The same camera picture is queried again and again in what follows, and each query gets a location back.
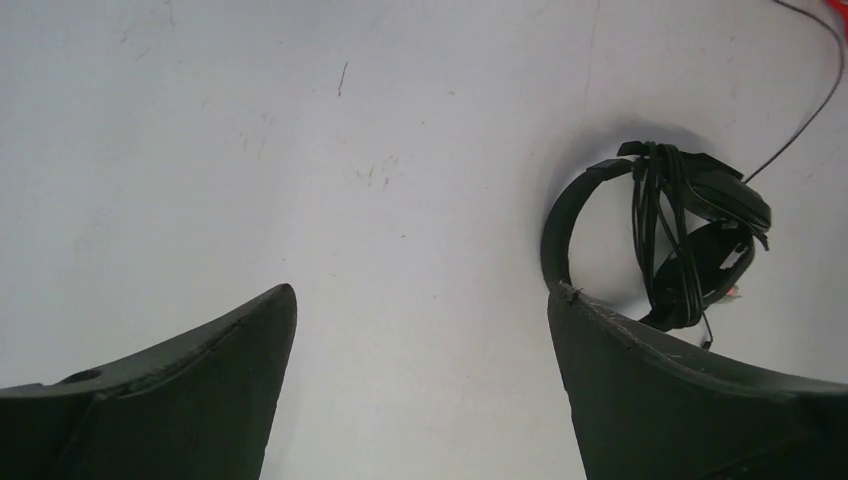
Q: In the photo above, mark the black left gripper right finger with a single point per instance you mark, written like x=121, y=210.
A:
x=647, y=405

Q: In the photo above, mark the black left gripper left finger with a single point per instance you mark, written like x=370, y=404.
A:
x=199, y=405

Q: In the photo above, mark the black wrapped headphones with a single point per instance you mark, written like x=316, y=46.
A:
x=695, y=228

